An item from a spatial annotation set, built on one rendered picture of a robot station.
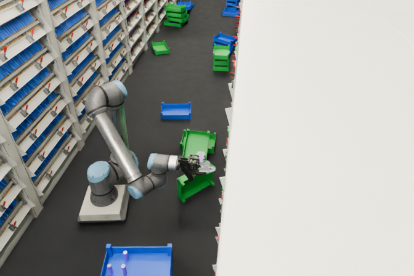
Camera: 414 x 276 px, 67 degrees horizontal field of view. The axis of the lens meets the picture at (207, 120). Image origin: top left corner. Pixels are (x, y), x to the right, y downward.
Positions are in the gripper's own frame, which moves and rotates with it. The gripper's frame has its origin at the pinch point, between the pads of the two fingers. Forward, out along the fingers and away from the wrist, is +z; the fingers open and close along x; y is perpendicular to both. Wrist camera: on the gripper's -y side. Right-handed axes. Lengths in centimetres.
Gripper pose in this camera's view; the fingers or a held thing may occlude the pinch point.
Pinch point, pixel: (212, 170)
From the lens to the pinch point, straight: 180.1
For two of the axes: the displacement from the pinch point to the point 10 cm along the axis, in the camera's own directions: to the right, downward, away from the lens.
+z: 9.9, 1.0, -0.8
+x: 1.2, -5.9, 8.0
